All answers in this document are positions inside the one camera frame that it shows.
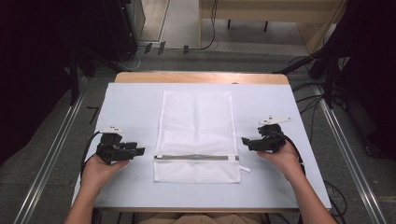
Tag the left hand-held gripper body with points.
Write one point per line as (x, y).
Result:
(109, 150)

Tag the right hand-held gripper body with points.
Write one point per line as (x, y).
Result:
(273, 140)

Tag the person's right hand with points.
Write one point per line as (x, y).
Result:
(288, 160)

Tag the person's left hand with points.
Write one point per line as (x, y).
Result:
(96, 174)

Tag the pale blue table mat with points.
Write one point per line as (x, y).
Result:
(130, 109)

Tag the white mesh laundry bag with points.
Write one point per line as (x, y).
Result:
(196, 124)

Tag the black stand leg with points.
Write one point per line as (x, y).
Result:
(295, 64)

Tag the wooden table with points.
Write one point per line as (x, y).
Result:
(199, 77)

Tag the person's lap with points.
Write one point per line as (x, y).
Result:
(199, 219)

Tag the black curtain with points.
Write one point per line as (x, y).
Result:
(37, 62)
(370, 62)

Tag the grey cabinet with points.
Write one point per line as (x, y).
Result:
(137, 18)

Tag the light wooden bench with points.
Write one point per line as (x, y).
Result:
(267, 11)

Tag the metal floor rail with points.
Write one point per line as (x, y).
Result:
(46, 174)
(351, 161)

